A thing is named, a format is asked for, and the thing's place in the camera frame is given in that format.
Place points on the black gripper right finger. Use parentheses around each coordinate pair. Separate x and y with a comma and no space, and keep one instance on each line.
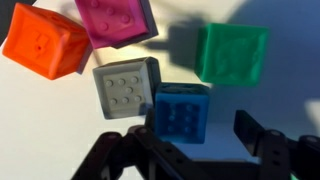
(283,156)

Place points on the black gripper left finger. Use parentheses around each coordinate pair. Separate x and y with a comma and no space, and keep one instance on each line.
(133,156)

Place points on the blue rubber block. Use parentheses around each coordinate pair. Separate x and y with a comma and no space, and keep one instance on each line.
(181,113)

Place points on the grey rubber block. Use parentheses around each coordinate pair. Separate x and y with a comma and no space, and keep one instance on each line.
(123,90)

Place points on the green rubber block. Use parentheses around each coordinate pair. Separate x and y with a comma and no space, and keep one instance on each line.
(230,55)

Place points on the pink rubber block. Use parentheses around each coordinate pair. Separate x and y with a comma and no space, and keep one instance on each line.
(110,20)

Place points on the orange rubber block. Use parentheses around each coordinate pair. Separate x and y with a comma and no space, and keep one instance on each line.
(43,43)

